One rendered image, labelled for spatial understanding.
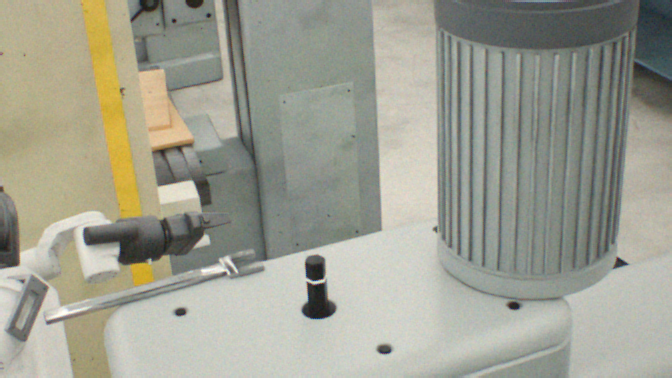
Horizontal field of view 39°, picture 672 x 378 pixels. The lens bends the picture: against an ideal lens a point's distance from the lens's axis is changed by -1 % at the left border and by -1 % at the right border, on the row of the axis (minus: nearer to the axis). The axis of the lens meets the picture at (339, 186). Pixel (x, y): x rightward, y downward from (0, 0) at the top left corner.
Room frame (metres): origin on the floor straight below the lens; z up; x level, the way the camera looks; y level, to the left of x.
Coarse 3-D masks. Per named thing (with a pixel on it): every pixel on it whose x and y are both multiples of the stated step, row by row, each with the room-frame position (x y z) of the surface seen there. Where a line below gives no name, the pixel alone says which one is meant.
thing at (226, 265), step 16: (240, 256) 0.93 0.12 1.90; (192, 272) 0.91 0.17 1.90; (208, 272) 0.91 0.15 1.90; (224, 272) 0.91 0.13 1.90; (240, 272) 0.90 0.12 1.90; (128, 288) 0.88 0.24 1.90; (144, 288) 0.88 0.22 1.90; (160, 288) 0.88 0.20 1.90; (176, 288) 0.88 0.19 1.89; (80, 304) 0.86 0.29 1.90; (96, 304) 0.86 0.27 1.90; (112, 304) 0.86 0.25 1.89; (48, 320) 0.83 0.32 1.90; (64, 320) 0.84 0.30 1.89
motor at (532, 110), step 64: (448, 0) 0.88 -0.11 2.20; (512, 0) 0.84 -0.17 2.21; (576, 0) 0.83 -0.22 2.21; (448, 64) 0.88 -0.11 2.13; (512, 64) 0.83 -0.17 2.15; (576, 64) 0.82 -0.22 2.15; (448, 128) 0.88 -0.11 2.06; (512, 128) 0.83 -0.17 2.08; (576, 128) 0.83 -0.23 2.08; (448, 192) 0.88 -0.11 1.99; (512, 192) 0.83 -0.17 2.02; (576, 192) 0.83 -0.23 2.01; (448, 256) 0.88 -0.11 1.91; (512, 256) 0.82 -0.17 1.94; (576, 256) 0.82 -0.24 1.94
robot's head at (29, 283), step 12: (12, 276) 1.12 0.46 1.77; (24, 276) 1.11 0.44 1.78; (24, 288) 1.09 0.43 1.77; (36, 288) 1.10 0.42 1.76; (48, 288) 1.11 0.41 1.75; (24, 300) 1.07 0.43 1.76; (36, 300) 1.09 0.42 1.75; (12, 312) 1.06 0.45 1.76; (36, 312) 1.08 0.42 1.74; (12, 324) 1.04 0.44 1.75; (24, 324) 1.06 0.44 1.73; (24, 336) 1.04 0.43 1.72
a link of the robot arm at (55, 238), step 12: (72, 216) 1.53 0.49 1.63; (84, 216) 1.52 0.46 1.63; (96, 216) 1.53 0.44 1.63; (48, 228) 1.51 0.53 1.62; (60, 228) 1.51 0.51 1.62; (72, 228) 1.51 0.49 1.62; (48, 240) 1.49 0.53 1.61; (60, 240) 1.52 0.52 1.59; (72, 240) 1.55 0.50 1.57; (36, 252) 1.48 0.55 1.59; (48, 252) 1.48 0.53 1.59; (60, 252) 1.53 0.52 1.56; (48, 264) 1.46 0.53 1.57; (48, 276) 1.46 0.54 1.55
